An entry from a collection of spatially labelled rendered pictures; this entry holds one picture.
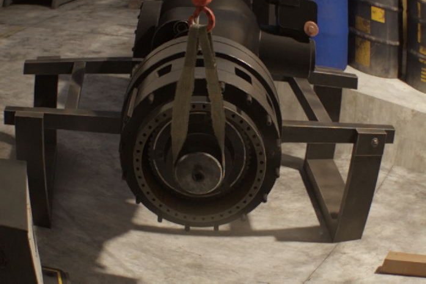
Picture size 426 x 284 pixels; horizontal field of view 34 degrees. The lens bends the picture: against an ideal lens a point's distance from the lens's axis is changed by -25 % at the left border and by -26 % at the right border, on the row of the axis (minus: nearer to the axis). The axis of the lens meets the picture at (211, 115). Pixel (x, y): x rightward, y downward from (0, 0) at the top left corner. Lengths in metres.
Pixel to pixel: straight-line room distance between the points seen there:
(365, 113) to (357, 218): 1.36
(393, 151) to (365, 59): 0.83
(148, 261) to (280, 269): 0.64
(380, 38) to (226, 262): 2.46
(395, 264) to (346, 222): 0.59
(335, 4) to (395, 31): 0.62
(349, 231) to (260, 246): 0.50
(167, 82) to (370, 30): 3.17
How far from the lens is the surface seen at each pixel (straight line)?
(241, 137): 2.83
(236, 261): 3.93
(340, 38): 5.58
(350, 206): 4.07
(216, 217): 2.84
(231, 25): 3.75
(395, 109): 5.25
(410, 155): 5.32
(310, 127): 3.91
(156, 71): 2.98
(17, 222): 2.23
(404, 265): 3.78
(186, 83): 2.64
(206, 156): 2.69
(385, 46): 5.78
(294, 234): 4.25
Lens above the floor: 1.88
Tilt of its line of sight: 19 degrees down
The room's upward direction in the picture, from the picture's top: 5 degrees clockwise
